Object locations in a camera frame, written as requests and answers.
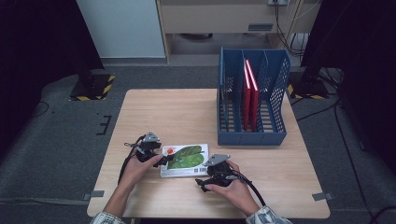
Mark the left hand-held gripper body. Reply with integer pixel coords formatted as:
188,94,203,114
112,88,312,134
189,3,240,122
134,131,163,162

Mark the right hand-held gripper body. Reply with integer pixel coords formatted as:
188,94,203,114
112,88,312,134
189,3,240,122
203,153,241,188

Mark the white book with green leaf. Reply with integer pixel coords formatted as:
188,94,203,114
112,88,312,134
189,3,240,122
159,143,210,178

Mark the blue plastic file rack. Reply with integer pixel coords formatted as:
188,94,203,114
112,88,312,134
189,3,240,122
217,46,292,147

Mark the red hardcover picture book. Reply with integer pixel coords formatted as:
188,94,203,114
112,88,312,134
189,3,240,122
246,59,260,133
242,62,252,132

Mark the person's left hand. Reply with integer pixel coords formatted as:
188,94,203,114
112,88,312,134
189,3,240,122
120,154,164,192

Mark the person's right hand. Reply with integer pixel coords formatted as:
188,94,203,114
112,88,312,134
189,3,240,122
205,160,260,217

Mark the black stand with striped base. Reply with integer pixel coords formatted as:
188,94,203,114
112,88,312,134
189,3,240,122
68,55,116,102
286,66,331,101

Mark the grey floor strip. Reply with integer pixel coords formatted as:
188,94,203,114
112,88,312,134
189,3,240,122
0,196,90,207

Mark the white cabinet panel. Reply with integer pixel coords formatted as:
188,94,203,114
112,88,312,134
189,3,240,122
76,0,166,59

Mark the black curtain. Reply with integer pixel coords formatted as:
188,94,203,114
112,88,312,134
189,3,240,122
300,0,396,175
0,0,106,157

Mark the beige wooden cabinet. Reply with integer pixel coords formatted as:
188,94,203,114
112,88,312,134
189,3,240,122
155,0,321,64

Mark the grey label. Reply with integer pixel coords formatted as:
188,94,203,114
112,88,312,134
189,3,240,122
247,22,275,32

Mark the left hand-held gripper cable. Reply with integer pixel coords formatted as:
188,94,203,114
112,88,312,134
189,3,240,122
117,133,148,185

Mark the hand-held gripper cable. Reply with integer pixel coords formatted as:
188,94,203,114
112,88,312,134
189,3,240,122
232,172,268,207
117,133,148,185

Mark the right hand-held gripper cable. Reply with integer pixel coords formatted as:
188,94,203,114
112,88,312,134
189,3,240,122
232,172,268,207

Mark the thin black floor cable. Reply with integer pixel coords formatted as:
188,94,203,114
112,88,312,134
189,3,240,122
30,101,50,119

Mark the black hanging cable bundle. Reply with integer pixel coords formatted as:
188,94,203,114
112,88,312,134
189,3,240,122
273,0,309,59

